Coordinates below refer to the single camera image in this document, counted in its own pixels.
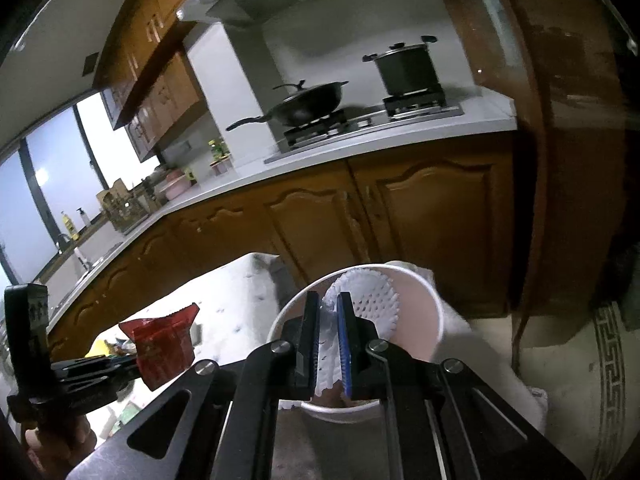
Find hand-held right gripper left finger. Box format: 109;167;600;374
67;291;321;480

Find pink waste bin white rim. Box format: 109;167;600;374
265;262;446;423

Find wooden kitchen cabinets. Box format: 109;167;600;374
47;132;518;361
92;0;241;161

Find person's left hand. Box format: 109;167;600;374
20;412;98;478

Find black wok with lid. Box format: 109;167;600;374
226;79;350;132

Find kitchen window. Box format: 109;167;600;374
0;92;161;291

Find gas stove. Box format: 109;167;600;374
264;87;466;163

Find white kitchen countertop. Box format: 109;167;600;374
35;85;518;331

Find black cooking pot with lid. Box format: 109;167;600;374
362;36;441;97

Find yellow dish soap bottle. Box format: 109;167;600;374
61;211;81;242

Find wooden upper kitchen cabinets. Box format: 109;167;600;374
92;0;241;161

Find red translucent plastic wrapper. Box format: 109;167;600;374
118;302;200;391

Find wooden utensil rack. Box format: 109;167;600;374
97;179;151;233

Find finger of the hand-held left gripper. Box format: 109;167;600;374
52;371;147;405
50;354;143;378

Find pink plastic basin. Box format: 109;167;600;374
159;169;188;200

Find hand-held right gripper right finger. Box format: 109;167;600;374
335;291;586;480

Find white floral tablecloth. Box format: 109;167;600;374
0;252;548;441

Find wooden lower kitchen cabinets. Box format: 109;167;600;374
47;132;518;361

